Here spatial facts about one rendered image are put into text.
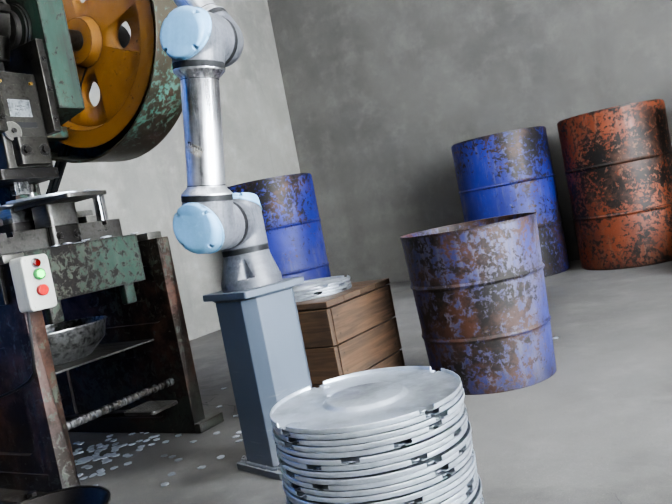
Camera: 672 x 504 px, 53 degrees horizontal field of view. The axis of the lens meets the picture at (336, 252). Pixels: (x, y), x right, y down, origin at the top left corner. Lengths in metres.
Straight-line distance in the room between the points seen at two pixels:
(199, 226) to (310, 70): 4.01
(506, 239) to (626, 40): 2.85
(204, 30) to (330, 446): 0.93
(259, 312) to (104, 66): 1.20
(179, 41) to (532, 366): 1.29
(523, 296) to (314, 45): 3.77
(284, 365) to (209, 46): 0.75
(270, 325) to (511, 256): 0.73
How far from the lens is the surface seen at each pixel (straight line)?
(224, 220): 1.51
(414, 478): 0.95
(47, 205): 2.06
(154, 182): 4.21
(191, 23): 1.53
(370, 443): 0.90
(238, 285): 1.62
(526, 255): 1.99
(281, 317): 1.63
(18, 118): 2.19
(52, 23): 2.32
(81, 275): 2.01
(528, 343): 2.01
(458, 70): 4.88
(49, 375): 1.86
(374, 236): 5.17
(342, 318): 1.96
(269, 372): 1.62
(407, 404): 0.96
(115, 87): 2.44
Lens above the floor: 0.58
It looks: 3 degrees down
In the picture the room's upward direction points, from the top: 11 degrees counter-clockwise
